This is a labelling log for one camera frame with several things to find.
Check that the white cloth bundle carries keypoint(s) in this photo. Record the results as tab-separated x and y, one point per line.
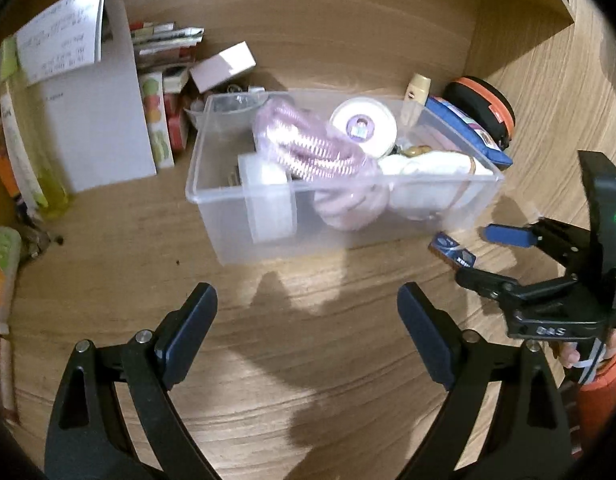
433	180

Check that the cream lotion bottle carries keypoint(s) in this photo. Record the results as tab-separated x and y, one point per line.
418	89

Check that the small white box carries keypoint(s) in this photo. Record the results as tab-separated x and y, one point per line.
222	67

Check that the orange black zip case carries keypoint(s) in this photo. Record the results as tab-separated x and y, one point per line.
488	102

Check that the green yellow book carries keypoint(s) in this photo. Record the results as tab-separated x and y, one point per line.
27	160

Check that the small clear bowl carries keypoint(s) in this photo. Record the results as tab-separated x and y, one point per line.
227	112

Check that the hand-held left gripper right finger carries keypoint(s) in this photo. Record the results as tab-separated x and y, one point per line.
428	340

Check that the stack of books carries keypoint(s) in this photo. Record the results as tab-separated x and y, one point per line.
162	50

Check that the white plastic roll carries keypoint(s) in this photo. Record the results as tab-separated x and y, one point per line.
268	195

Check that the blue printed small pack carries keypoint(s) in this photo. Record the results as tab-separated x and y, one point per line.
453	251

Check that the white paper sheet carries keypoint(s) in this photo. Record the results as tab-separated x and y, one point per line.
97	125

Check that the pink hair curler bundle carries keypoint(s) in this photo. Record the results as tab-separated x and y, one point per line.
308	145

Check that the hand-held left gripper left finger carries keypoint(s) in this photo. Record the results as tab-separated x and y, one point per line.
187	332

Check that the person's right forearm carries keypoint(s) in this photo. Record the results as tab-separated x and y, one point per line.
603	405

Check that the person's right hand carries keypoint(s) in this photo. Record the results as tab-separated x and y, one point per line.
572	357

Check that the orange green snack packet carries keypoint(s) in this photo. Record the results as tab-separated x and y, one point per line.
0	270

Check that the blue pencil case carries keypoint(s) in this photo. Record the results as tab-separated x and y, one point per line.
468	130

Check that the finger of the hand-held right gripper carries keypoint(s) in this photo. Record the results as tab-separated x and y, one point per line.
493	285
508	236

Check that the white tape roll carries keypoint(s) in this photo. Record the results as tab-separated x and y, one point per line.
363	125

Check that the clear plastic storage box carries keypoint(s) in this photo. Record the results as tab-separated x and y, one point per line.
338	245

